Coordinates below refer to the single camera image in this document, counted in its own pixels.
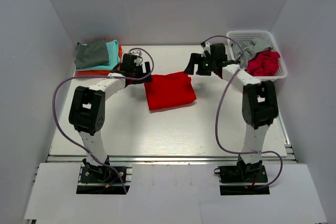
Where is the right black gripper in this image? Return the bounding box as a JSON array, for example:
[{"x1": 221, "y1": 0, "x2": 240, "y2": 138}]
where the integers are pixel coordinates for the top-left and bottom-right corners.
[{"x1": 184, "y1": 53, "x2": 217, "y2": 76}]

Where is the folded teal t-shirt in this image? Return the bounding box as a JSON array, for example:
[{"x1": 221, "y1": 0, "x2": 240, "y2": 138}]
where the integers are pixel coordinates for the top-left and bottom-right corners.
[{"x1": 76, "y1": 40, "x2": 119, "y2": 70}]

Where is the grey t-shirt in basket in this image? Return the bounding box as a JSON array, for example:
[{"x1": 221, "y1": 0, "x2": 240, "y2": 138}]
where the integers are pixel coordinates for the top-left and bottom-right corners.
[{"x1": 232, "y1": 38, "x2": 272, "y2": 69}]

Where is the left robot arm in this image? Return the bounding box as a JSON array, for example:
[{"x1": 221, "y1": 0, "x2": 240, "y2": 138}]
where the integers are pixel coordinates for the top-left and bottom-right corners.
[{"x1": 69, "y1": 48, "x2": 153, "y2": 182}]

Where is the magenta t-shirt in basket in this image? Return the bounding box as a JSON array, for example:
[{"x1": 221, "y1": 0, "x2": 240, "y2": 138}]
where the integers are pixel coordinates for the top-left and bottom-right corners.
[{"x1": 247, "y1": 50, "x2": 280, "y2": 77}]

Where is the folded orange t-shirt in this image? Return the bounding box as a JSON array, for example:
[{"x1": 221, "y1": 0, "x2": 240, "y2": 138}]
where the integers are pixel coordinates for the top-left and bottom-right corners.
[{"x1": 75, "y1": 45, "x2": 122, "y2": 76}]

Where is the white plastic basket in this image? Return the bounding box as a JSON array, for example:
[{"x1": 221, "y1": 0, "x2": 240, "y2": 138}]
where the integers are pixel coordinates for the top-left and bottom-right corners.
[{"x1": 226, "y1": 30, "x2": 288, "y2": 81}]

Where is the folded dark grey t-shirt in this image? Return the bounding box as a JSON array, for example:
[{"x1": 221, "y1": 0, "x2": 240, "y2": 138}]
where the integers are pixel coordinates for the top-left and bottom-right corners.
[{"x1": 75, "y1": 39, "x2": 109, "y2": 69}]

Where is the red t-shirt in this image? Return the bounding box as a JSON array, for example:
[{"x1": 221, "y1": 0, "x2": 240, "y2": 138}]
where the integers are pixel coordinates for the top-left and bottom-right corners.
[{"x1": 144, "y1": 72, "x2": 196, "y2": 111}]

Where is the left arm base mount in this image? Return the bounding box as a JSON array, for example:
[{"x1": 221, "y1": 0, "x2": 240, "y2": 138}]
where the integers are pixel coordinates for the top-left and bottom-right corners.
[{"x1": 76, "y1": 158, "x2": 131, "y2": 195}]

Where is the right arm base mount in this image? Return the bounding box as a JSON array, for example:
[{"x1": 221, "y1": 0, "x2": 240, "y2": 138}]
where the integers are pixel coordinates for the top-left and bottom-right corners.
[{"x1": 214, "y1": 160, "x2": 270, "y2": 196}]

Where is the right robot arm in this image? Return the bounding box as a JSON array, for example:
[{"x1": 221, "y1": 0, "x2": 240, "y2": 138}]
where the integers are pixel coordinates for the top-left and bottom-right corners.
[{"x1": 184, "y1": 41, "x2": 279, "y2": 182}]

